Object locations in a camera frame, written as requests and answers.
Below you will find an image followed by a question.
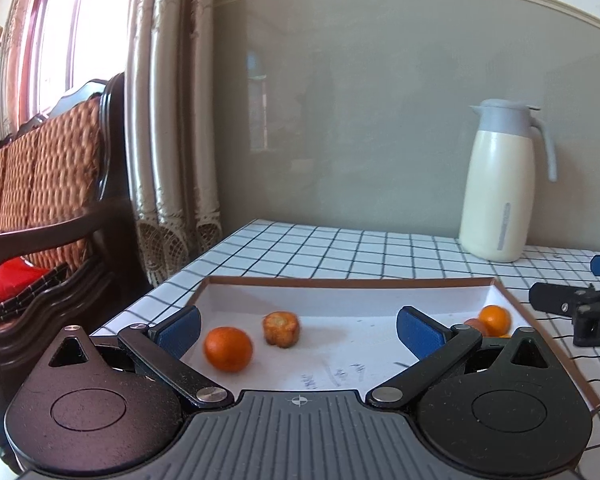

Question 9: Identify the black plaid seat cushion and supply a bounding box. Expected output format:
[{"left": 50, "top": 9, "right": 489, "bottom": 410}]
[{"left": 0, "top": 264, "right": 72, "bottom": 322}]

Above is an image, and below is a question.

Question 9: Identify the beige lace curtain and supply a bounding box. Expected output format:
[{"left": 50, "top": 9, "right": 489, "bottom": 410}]
[{"left": 125, "top": 0, "right": 223, "bottom": 288}]

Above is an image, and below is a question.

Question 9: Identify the white cardboard tray brown edge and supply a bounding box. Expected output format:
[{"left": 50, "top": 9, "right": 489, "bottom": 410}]
[{"left": 150, "top": 275, "right": 600, "bottom": 413}]

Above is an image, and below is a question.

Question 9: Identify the cream thermos jug grey lid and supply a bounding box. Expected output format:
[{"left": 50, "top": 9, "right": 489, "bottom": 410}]
[{"left": 458, "top": 98, "right": 558, "bottom": 263}]

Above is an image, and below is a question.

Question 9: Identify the white black checkered tablecloth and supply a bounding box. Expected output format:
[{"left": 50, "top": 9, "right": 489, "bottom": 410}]
[{"left": 87, "top": 218, "right": 600, "bottom": 480}]

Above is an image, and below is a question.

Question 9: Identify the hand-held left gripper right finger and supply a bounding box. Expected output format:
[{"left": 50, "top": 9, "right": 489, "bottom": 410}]
[{"left": 365, "top": 306, "right": 556, "bottom": 408}]

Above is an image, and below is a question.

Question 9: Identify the woven rattan sofa cushion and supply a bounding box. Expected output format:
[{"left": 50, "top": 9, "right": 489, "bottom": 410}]
[{"left": 0, "top": 97, "right": 104, "bottom": 271}]

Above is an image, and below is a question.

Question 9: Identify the orange kumquat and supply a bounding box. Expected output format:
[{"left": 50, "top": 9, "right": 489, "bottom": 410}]
[
  {"left": 203, "top": 326, "right": 254, "bottom": 373},
  {"left": 478, "top": 304, "right": 512, "bottom": 337}
]

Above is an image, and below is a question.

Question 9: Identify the dark wooden wicker sofa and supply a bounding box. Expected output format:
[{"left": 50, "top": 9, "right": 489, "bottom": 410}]
[{"left": 0, "top": 72, "right": 153, "bottom": 463}]

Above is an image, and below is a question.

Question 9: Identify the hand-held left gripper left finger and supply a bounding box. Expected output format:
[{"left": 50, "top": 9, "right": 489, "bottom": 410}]
[{"left": 45, "top": 305, "right": 233, "bottom": 411}]

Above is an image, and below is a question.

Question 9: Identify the red plastic bag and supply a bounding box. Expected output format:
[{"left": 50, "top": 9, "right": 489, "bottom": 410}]
[{"left": 0, "top": 256, "right": 51, "bottom": 306}]

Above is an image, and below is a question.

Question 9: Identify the red framed window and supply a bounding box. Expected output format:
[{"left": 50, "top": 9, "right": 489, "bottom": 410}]
[{"left": 0, "top": 0, "right": 133, "bottom": 131}]

